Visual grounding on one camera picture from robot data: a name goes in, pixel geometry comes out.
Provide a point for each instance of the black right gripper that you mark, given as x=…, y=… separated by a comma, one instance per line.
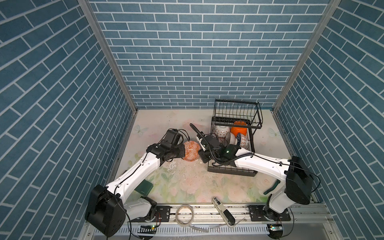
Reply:
x=201, y=154

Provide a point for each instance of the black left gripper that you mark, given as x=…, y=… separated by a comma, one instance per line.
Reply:
x=181, y=146

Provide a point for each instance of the green patterned ceramic bowl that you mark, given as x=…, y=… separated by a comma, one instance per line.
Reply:
x=221, y=131

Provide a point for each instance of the blue triangle patterned bowl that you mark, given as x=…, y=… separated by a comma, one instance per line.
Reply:
x=242, y=141

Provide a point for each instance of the orange plastic bowl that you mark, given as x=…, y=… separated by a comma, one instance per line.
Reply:
x=239, y=127

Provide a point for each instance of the black wire dish rack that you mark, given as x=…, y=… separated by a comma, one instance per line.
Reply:
x=226, y=112

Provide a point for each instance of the red striped ceramic bowl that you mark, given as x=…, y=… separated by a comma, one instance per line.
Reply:
x=231, y=139

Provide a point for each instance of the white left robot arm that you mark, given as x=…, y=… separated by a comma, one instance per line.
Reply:
x=106, y=210

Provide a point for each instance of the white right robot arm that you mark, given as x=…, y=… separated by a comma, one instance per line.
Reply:
x=295, y=177

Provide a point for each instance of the dark green sponge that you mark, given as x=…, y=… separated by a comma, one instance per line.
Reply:
x=144, y=188

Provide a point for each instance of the black silver handheld scanner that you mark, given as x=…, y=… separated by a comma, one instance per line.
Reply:
x=224, y=212

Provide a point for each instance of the green handled pliers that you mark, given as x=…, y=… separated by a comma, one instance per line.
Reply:
x=273, y=187

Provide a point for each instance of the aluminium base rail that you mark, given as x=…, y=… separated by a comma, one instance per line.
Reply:
x=204, y=219

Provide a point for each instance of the aluminium corner post left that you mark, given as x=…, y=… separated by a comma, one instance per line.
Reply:
x=92, y=20

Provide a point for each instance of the aluminium corner post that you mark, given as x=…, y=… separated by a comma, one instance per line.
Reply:
x=318, y=30
x=92, y=20

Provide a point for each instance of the aluminium corner post right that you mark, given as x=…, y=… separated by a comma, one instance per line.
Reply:
x=318, y=30

